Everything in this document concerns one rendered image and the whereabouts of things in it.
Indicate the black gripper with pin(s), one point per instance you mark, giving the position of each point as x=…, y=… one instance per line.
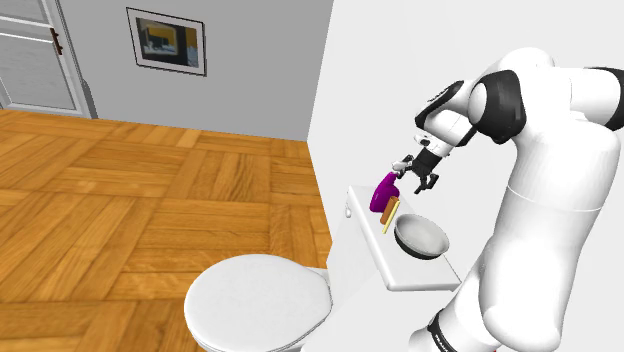
x=425, y=162

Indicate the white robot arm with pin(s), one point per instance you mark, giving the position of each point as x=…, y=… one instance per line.
x=546, y=195

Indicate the purple spray bottle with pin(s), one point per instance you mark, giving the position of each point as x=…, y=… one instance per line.
x=383, y=195

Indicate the orange and yellow brush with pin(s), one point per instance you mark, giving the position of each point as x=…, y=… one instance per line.
x=390, y=211

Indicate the grey bowl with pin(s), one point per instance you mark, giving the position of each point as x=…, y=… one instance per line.
x=422, y=238

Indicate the white toilet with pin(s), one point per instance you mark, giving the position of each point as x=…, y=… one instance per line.
x=253, y=302

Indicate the white panelled door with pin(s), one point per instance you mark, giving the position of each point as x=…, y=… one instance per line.
x=34, y=58

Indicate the framed wall picture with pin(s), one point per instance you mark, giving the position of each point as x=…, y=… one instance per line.
x=168, y=41

